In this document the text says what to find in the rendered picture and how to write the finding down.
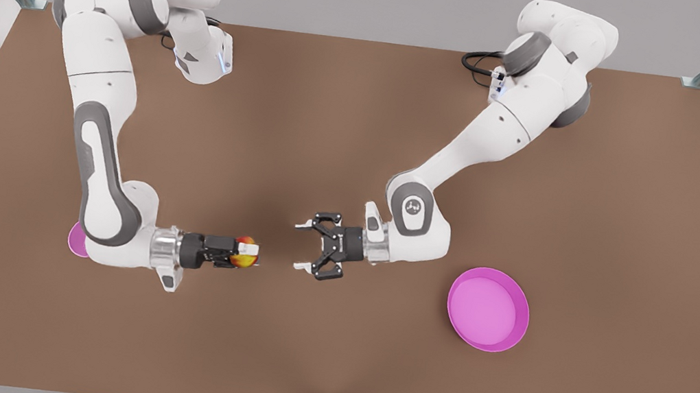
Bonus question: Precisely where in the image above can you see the red yellow apple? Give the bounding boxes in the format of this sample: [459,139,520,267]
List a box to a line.
[229,233,262,272]

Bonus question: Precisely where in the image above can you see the pink bowl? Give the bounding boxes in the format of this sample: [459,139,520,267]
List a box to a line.
[65,220,95,259]

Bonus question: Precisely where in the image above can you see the pink plate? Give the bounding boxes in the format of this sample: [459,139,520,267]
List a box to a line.
[441,262,537,358]

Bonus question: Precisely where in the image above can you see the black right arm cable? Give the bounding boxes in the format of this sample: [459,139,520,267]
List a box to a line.
[159,10,224,59]

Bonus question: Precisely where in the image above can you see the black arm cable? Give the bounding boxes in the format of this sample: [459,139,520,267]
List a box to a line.
[458,46,509,93]
[159,10,224,59]

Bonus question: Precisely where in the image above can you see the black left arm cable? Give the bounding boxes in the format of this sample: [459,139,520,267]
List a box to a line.
[458,46,509,93]

